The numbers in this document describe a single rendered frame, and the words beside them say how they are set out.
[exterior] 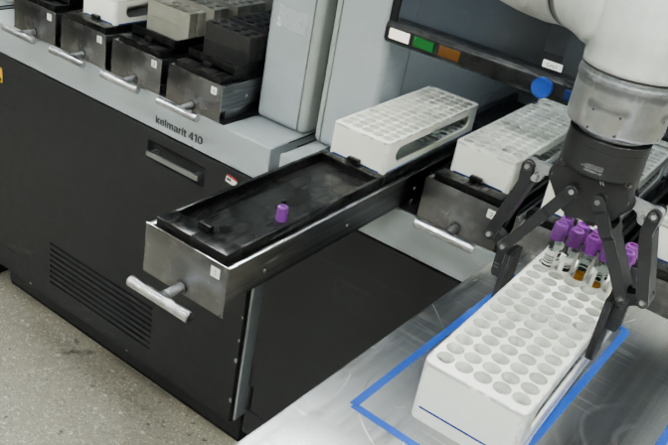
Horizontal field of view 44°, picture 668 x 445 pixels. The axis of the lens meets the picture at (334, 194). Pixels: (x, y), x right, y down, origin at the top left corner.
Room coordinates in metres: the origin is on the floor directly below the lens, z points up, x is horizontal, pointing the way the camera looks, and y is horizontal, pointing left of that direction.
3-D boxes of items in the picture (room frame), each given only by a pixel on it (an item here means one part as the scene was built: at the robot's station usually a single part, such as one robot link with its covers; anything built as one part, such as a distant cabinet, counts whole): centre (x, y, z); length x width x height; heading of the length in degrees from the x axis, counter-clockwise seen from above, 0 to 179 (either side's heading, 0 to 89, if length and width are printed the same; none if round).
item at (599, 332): (0.69, -0.28, 0.89); 0.03 x 0.01 x 0.07; 150
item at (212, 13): (1.60, 0.34, 0.85); 0.12 x 0.02 x 0.06; 59
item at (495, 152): (1.26, -0.29, 0.83); 0.30 x 0.10 x 0.06; 149
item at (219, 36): (1.46, 0.24, 0.85); 0.12 x 0.02 x 0.06; 59
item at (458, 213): (1.38, -0.36, 0.78); 0.73 x 0.14 x 0.09; 149
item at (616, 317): (0.68, -0.30, 0.91); 0.03 x 0.01 x 0.05; 60
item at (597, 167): (0.71, -0.24, 1.03); 0.08 x 0.07 x 0.09; 60
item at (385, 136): (1.25, -0.10, 0.83); 0.30 x 0.10 x 0.06; 149
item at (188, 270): (1.09, -0.01, 0.78); 0.73 x 0.14 x 0.09; 149
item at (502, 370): (0.69, -0.22, 0.85); 0.30 x 0.10 x 0.06; 150
